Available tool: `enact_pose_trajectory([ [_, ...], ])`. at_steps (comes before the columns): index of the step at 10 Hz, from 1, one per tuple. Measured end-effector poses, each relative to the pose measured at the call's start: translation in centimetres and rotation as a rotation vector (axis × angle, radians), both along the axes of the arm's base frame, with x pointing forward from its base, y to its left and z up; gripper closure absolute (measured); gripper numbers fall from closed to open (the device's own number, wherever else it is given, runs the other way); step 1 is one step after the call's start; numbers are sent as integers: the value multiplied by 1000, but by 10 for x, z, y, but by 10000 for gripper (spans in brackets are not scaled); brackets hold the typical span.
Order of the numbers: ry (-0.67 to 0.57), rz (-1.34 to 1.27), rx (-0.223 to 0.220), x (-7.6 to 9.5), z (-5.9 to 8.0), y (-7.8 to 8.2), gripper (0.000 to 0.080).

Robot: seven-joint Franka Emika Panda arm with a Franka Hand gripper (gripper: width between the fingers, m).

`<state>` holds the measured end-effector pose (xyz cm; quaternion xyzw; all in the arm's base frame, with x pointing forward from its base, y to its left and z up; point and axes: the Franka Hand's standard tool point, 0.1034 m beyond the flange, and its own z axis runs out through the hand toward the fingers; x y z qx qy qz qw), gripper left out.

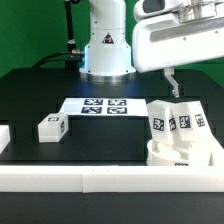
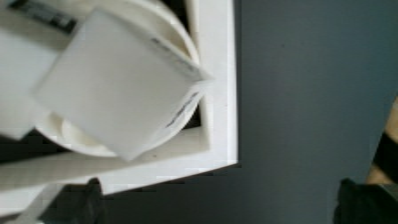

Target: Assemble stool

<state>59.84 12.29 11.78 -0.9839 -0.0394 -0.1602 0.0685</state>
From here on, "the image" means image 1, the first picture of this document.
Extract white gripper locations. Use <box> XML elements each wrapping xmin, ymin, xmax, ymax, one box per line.
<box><xmin>132</xmin><ymin>9</ymin><xmax>224</xmax><ymax>98</ymax></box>

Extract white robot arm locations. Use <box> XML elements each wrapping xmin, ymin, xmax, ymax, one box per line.
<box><xmin>80</xmin><ymin>0</ymin><xmax>224</xmax><ymax>97</ymax></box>

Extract white marker sheet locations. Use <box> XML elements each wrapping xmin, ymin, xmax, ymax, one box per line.
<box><xmin>60</xmin><ymin>98</ymin><xmax>148</xmax><ymax>117</ymax></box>

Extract white U-shaped fence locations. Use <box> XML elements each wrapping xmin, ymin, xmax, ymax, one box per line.
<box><xmin>0</xmin><ymin>125</ymin><xmax>224</xmax><ymax>194</ymax></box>

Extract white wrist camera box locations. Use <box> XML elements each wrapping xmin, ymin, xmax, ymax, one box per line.
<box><xmin>133</xmin><ymin>0</ymin><xmax>183</xmax><ymax>19</ymax></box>

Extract black cable bundle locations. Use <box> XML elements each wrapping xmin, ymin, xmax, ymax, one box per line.
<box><xmin>32</xmin><ymin>49</ymin><xmax>86</xmax><ymax>69</ymax></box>

